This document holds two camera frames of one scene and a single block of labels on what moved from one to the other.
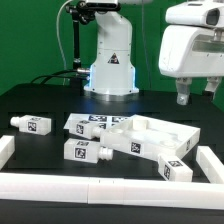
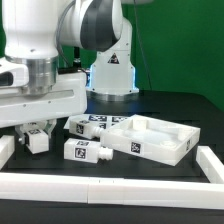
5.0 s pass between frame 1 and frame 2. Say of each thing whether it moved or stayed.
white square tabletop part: stayed
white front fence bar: stayed
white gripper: moved
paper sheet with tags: stayed
